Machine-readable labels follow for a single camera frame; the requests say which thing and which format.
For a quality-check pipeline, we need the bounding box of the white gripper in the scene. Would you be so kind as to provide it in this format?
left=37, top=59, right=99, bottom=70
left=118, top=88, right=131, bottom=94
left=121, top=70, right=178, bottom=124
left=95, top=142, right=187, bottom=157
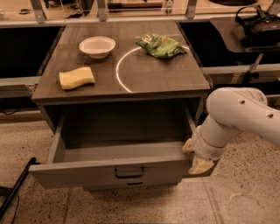
left=182, top=125, right=228, bottom=175

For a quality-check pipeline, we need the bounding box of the grey top drawer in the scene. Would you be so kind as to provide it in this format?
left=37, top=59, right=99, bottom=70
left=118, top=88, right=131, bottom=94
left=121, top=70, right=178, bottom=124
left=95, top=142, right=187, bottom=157
left=30, top=100, right=195, bottom=189

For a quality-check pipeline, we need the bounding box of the grey drawer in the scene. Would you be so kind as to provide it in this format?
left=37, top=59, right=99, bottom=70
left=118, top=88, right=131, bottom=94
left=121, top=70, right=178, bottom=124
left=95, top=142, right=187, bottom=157
left=30, top=100, right=195, bottom=189
left=82, top=181, right=180, bottom=192

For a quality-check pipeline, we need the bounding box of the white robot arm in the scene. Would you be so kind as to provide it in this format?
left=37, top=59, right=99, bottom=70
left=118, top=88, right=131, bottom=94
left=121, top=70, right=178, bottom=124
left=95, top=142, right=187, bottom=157
left=182, top=87, right=280, bottom=175

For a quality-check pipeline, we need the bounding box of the grey drawer cabinet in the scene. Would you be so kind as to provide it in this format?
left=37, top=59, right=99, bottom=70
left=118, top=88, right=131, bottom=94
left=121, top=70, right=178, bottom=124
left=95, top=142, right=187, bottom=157
left=31, top=20, right=212, bottom=192

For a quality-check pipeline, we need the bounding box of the grey bottom drawer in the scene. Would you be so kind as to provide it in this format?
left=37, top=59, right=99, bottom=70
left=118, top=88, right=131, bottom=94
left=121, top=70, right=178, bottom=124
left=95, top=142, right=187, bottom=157
left=82, top=181, right=180, bottom=192

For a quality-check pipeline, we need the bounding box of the green chip bag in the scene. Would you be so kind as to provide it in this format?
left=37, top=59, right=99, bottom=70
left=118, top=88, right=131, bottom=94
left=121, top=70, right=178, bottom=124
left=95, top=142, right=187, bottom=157
left=136, top=33, right=186, bottom=59

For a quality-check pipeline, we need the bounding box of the dark side table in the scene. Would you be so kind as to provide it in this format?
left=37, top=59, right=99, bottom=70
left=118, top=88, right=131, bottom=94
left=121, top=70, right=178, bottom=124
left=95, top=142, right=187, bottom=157
left=210, top=17, right=280, bottom=53

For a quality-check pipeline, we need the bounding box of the black headset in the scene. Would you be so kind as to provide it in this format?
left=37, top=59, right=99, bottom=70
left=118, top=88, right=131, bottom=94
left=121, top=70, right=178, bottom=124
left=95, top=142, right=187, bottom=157
left=235, top=5, right=280, bottom=46

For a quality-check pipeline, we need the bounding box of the yellow sponge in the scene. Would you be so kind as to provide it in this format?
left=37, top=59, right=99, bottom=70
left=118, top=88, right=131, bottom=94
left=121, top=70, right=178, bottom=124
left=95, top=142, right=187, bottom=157
left=59, top=66, right=95, bottom=90

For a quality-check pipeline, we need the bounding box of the white bowl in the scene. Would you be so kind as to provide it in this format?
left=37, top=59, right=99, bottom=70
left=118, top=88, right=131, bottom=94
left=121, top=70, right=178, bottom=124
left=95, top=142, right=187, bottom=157
left=79, top=36, right=116, bottom=59

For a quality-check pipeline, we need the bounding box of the black stand leg left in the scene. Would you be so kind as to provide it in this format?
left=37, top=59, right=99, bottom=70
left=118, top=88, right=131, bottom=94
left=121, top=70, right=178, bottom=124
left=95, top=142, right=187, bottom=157
left=0, top=157, right=38, bottom=220

